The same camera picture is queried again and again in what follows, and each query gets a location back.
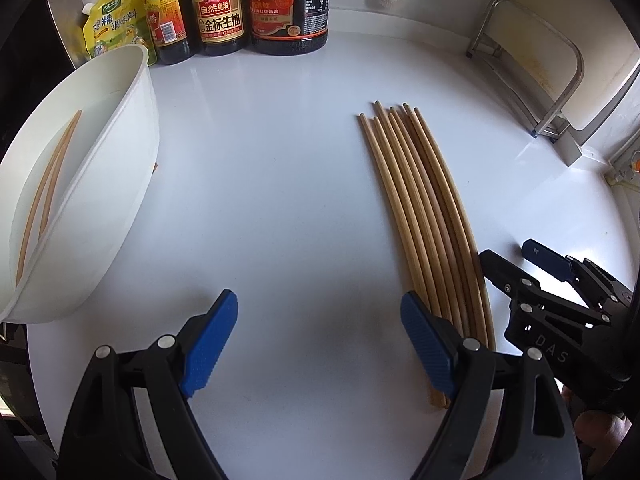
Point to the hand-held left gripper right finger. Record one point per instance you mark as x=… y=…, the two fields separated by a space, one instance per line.
x=425 y=345

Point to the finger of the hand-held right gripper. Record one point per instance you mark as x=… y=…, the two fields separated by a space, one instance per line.
x=547 y=257
x=505 y=272

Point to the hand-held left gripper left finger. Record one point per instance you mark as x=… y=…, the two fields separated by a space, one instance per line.
x=210 y=345

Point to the bundle of wooden chopsticks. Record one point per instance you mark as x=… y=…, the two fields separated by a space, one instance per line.
x=425 y=220

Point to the white round bowl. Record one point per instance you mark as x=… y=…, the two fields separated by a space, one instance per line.
x=125 y=125

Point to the person's right hand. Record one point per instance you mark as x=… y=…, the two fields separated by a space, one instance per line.
x=595 y=430

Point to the metal board rack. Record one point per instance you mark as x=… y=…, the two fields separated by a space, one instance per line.
x=577 y=60

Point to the amber vinegar bottle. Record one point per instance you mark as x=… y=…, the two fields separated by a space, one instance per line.
x=167 y=15

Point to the dark soy sauce bottle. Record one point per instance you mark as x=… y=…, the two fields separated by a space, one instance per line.
x=219 y=10

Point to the yellow seasoning pouch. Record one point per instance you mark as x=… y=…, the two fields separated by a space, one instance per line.
x=112 y=20

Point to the wall power socket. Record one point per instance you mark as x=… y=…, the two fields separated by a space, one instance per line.
x=627 y=167

